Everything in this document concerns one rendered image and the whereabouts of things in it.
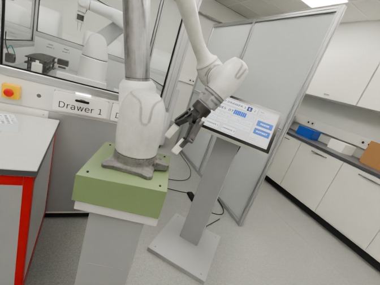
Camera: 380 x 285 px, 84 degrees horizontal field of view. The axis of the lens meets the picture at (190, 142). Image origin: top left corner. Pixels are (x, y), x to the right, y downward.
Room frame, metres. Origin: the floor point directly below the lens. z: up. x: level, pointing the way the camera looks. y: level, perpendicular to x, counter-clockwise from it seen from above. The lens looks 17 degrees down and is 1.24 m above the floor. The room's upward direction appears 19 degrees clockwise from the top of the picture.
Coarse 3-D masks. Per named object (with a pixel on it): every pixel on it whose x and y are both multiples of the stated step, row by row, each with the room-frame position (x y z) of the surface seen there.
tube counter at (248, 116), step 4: (228, 108) 1.41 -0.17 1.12; (232, 108) 1.41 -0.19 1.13; (228, 112) 1.39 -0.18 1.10; (232, 112) 1.39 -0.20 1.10; (236, 112) 1.39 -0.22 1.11; (240, 112) 1.39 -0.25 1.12; (240, 116) 1.37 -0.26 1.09; (244, 116) 1.37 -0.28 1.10; (248, 116) 1.37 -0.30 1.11; (252, 116) 1.37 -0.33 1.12; (252, 120) 1.35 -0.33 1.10
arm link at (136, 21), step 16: (128, 0) 0.81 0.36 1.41; (144, 0) 0.83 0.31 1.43; (128, 16) 0.82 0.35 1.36; (144, 16) 0.83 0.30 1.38; (128, 32) 0.82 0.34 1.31; (144, 32) 0.84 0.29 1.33; (128, 48) 0.83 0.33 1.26; (144, 48) 0.84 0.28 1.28; (128, 64) 0.84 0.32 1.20; (144, 64) 0.85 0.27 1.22; (128, 80) 0.84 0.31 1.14; (144, 80) 0.86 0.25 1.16
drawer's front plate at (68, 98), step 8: (56, 96) 1.14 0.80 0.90; (64, 96) 1.15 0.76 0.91; (72, 96) 1.17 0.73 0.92; (80, 96) 1.19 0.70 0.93; (56, 104) 1.14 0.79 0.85; (72, 104) 1.18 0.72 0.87; (80, 104) 1.20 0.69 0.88; (88, 104) 1.22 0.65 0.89; (96, 104) 1.24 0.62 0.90; (104, 104) 1.26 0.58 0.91; (72, 112) 1.18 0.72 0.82; (80, 112) 1.20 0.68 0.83; (96, 112) 1.24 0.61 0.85; (104, 112) 1.26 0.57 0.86
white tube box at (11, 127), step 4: (4, 116) 0.89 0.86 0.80; (8, 116) 0.91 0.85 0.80; (0, 120) 0.84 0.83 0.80; (4, 120) 0.85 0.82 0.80; (8, 120) 0.87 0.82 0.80; (16, 120) 0.89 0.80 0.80; (0, 124) 0.81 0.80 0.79; (4, 124) 0.82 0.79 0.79; (8, 124) 0.84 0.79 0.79; (12, 124) 0.85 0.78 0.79; (16, 124) 0.86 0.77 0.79; (0, 128) 0.81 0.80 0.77; (4, 128) 0.82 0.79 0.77; (8, 128) 0.84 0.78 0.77; (12, 128) 0.85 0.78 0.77; (16, 128) 0.86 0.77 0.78
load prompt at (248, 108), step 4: (224, 100) 1.46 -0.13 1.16; (228, 100) 1.46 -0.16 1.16; (232, 100) 1.46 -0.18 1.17; (228, 104) 1.44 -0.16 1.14; (232, 104) 1.44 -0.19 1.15; (236, 104) 1.44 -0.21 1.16; (240, 104) 1.44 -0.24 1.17; (244, 104) 1.44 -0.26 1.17; (240, 108) 1.41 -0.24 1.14; (244, 108) 1.42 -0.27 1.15; (248, 108) 1.42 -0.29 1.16; (252, 108) 1.42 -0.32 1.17; (256, 108) 1.42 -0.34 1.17; (248, 112) 1.39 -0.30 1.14; (252, 112) 1.39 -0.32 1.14; (256, 112) 1.40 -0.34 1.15
